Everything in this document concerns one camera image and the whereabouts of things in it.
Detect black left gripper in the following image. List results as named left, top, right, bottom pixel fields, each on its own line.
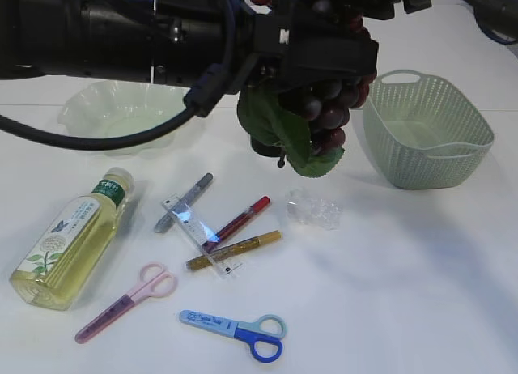
left=244, top=5, right=379, bottom=92

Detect purple grape bunch with leaves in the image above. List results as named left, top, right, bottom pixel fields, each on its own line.
left=237, top=0, right=376, bottom=178

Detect clear plastic sheet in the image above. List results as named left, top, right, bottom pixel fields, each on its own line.
left=285, top=188, right=343, bottom=231

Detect yellow tea bottle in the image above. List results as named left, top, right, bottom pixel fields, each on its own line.
left=10, top=168, right=134, bottom=311

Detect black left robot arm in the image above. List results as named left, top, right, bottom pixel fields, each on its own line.
left=1, top=0, right=379, bottom=94

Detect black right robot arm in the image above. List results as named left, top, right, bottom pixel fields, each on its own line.
left=300, top=0, right=517, bottom=45

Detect black mesh pen holder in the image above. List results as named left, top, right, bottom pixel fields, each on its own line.
left=250, top=138, right=282, bottom=158

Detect green plastic woven basket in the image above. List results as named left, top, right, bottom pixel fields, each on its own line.
left=363, top=70, right=495, bottom=189

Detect red glitter pen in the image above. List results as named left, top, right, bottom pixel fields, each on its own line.
left=202, top=196, right=270, bottom=253

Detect green wavy glass plate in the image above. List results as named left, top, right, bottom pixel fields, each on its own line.
left=57, top=80, right=186, bottom=138

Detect silver glitter pen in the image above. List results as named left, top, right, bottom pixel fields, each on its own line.
left=154, top=172, right=214, bottom=234

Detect clear plastic ruler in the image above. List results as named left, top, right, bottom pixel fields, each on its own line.
left=161, top=195, right=244, bottom=278

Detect gold glitter pen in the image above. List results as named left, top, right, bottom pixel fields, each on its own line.
left=185, top=230, right=282, bottom=271

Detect pink scissors with sheath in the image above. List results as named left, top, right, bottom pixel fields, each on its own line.
left=74, top=262, right=177, bottom=344

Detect blue scissors with sheath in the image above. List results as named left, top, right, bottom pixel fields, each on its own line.
left=179, top=310, right=287, bottom=363

